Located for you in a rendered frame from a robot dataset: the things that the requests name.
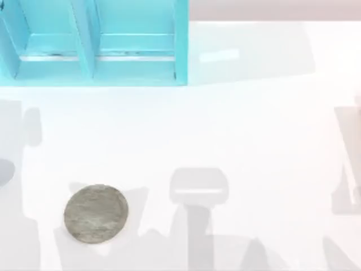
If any round grey stone coaster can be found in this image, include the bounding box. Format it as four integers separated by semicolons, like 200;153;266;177
63;183;129;243

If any light blue rack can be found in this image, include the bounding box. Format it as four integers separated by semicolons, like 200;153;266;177
0;0;190;87

